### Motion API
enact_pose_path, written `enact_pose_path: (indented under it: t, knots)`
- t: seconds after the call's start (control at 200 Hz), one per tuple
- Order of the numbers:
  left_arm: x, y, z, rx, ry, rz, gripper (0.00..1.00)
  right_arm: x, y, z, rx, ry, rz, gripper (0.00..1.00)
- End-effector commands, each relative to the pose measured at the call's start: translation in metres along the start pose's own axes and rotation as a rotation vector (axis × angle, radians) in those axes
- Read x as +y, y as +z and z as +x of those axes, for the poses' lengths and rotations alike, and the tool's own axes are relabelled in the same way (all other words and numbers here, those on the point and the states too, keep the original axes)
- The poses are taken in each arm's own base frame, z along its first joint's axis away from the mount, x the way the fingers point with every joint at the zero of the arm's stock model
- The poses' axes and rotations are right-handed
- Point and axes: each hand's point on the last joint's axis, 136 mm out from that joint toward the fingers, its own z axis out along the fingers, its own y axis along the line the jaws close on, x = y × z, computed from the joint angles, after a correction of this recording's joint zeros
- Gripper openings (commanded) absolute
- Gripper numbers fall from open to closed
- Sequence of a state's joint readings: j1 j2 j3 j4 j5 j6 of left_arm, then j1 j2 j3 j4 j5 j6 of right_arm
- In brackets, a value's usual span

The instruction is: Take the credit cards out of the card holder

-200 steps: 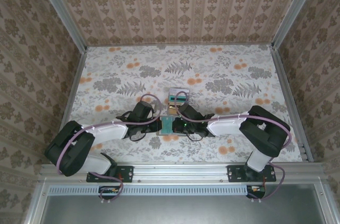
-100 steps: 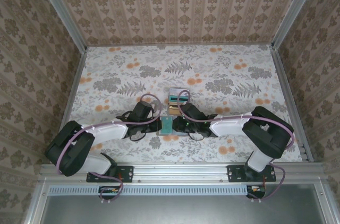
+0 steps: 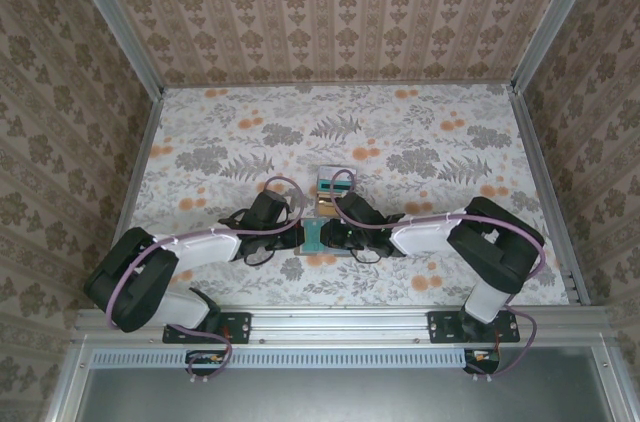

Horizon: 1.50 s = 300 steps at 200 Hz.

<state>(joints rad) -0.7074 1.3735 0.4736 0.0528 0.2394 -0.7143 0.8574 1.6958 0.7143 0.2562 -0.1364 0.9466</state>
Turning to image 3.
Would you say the plain teal plastic card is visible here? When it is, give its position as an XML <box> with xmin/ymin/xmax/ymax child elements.
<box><xmin>301</xmin><ymin>217</ymin><xmax>330</xmax><ymax>257</ymax></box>

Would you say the clear acrylic card stand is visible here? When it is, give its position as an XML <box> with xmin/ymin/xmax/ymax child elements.
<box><xmin>315</xmin><ymin>164</ymin><xmax>359</xmax><ymax>217</ymax></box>

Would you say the silver VIP card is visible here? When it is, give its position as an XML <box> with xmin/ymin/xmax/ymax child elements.
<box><xmin>319</xmin><ymin>165</ymin><xmax>357</xmax><ymax>182</ymax></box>

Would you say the floral patterned table cover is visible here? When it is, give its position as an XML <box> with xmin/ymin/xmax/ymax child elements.
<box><xmin>107</xmin><ymin>84</ymin><xmax>576</xmax><ymax>308</ymax></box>

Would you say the grey metal panel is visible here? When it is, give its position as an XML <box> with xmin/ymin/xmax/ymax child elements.
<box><xmin>47</xmin><ymin>344</ymin><xmax>631</xmax><ymax>422</ymax></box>

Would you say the aluminium front frame rail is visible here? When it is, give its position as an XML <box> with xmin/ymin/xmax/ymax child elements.
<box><xmin>74</xmin><ymin>305</ymin><xmax>611</xmax><ymax>346</ymax></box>

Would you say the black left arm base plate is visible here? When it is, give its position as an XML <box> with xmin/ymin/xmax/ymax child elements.
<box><xmin>162</xmin><ymin>310</ymin><xmax>251</xmax><ymax>345</ymax></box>

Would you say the white slotted cable duct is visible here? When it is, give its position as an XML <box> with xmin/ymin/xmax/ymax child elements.
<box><xmin>92</xmin><ymin>347</ymin><xmax>466</xmax><ymax>369</ymax></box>

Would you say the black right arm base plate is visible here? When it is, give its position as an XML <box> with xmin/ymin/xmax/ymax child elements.
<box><xmin>427</xmin><ymin>310</ymin><xmax>521</xmax><ymax>345</ymax></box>

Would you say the aluminium side rail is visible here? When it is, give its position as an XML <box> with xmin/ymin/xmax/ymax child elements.
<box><xmin>508</xmin><ymin>84</ymin><xmax>594</xmax><ymax>306</ymax></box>
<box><xmin>93</xmin><ymin>89</ymin><xmax>166</xmax><ymax>308</ymax></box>

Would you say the black cable junction box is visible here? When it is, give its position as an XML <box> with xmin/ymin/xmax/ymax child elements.
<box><xmin>462</xmin><ymin>347</ymin><xmax>501</xmax><ymax>376</ymax></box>
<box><xmin>185</xmin><ymin>349</ymin><xmax>229</xmax><ymax>376</ymax></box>

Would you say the aluminium corner post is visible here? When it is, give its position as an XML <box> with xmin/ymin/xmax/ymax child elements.
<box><xmin>510</xmin><ymin>0</ymin><xmax>612</xmax><ymax>91</ymax></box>
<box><xmin>58</xmin><ymin>0</ymin><xmax>166</xmax><ymax>98</ymax></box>

